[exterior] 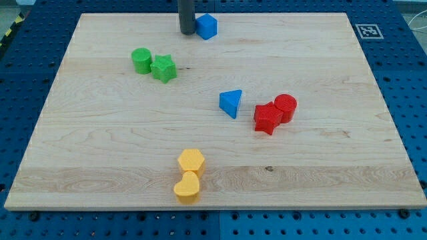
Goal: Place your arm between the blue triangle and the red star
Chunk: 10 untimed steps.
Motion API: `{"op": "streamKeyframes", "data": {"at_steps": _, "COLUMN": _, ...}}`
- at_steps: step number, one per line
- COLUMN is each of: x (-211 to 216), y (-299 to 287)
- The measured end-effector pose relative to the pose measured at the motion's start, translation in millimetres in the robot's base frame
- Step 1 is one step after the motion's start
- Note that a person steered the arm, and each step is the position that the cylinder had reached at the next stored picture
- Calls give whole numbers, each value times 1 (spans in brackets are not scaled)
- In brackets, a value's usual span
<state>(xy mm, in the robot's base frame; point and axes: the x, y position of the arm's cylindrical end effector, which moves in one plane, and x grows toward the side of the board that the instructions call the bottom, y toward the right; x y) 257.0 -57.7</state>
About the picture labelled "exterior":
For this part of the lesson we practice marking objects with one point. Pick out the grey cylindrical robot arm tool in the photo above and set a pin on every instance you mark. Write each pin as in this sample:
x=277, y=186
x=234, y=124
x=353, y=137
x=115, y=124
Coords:
x=186, y=14

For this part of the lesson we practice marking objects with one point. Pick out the blue triangle block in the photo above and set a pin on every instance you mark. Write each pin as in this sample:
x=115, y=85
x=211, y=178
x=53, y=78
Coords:
x=229, y=102

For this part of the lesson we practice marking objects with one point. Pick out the red star block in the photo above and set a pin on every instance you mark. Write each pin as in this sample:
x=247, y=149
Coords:
x=267, y=117

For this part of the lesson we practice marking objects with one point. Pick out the green star block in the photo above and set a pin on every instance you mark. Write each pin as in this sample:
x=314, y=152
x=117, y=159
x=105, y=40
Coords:
x=163, y=68

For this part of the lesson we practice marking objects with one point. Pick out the yellow hexagon block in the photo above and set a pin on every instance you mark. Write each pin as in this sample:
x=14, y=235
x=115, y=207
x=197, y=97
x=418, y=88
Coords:
x=192, y=160

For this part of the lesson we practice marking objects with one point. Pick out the wooden board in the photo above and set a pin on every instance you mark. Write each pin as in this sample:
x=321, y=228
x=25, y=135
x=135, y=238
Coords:
x=108, y=138

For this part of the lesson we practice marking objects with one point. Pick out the red cylinder block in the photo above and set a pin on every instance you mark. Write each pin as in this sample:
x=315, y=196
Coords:
x=287, y=104

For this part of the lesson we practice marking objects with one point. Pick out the yellow heart block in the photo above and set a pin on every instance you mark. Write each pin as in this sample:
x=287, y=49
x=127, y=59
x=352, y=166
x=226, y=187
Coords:
x=187, y=190

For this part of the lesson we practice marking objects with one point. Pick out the blue cube block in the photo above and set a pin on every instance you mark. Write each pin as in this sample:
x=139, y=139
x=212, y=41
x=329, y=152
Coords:
x=206, y=26

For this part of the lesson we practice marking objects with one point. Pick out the green cylinder block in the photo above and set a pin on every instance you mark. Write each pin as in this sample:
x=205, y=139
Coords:
x=142, y=60

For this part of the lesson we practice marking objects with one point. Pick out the white fiducial marker tag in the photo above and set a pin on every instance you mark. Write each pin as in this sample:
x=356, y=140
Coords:
x=369, y=31

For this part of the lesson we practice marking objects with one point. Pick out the yellow black hazard tape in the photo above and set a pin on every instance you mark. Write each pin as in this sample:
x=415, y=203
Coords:
x=11, y=32

